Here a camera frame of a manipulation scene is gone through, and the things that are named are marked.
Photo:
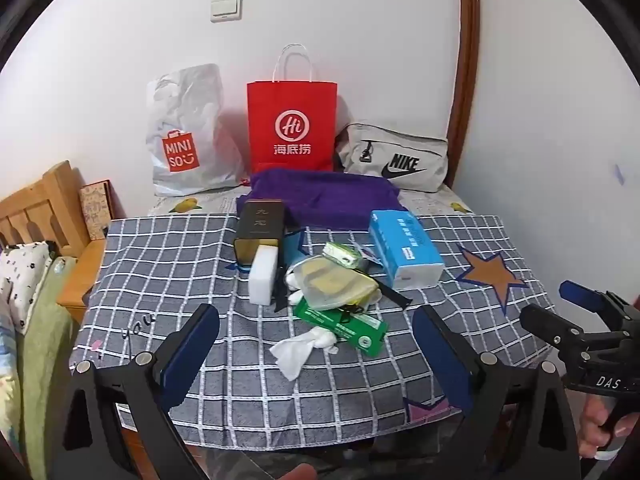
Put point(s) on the yellow plush bag toy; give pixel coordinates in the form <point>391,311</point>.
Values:
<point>330,282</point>

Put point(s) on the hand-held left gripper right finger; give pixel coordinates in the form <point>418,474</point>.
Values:
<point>440,355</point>

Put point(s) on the white tissue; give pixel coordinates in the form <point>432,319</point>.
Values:
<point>295,352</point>

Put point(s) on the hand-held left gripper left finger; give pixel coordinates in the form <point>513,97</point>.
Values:
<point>192,355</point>

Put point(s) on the red paper bag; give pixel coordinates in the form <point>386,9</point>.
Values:
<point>290,105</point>

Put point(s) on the person's right hand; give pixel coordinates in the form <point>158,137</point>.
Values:
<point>595,422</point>

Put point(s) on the wooden door frame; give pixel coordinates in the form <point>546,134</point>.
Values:
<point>467,60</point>

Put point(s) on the white plastic shopping bag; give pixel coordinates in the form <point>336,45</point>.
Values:
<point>185,110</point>

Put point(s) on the purple towel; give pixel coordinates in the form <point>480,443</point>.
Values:
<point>325,195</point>

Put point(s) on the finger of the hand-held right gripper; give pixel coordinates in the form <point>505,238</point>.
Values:
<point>582,294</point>
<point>547,322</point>

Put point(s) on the green wet wipe packet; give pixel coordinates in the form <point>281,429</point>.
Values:
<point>345,327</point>

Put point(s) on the patterned brown box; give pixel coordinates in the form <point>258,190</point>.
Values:
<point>95,210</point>

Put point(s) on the printed sticker card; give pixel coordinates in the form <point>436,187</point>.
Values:
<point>370,255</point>

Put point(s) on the grey checkered blanket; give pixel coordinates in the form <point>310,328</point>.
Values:
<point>175,270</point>

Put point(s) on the white sponge block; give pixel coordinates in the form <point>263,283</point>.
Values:
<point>264,275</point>

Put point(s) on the blue tissue pack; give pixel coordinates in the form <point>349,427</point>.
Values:
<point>400,245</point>

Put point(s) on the small clear green packet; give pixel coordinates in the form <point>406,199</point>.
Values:
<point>342,255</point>

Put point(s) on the white light switch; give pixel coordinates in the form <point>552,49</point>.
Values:
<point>226,9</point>

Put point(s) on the grey zip pouch bag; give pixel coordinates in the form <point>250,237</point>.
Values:
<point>400,145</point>

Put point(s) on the floral white pillow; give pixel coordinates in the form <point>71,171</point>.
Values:
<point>20,280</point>

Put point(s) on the wooden bed headboard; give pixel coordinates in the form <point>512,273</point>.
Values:
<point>50,200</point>

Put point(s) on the light patterned bedding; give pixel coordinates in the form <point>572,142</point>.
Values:
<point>7,360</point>

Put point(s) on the dark tin box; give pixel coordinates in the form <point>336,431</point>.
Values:
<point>260,220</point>

